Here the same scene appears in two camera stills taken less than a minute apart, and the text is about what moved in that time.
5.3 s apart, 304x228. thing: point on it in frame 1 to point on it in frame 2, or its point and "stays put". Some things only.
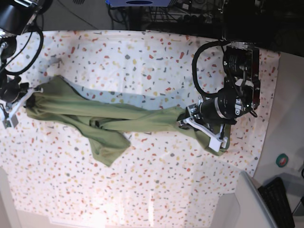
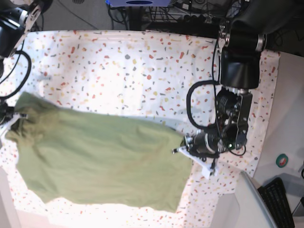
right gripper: x=223 y=108 to x=204 y=144
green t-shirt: x=105 y=123 to x=64 y=154
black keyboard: x=275 y=198 stays put
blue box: x=138 y=3 stays put
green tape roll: x=282 y=160 stays put
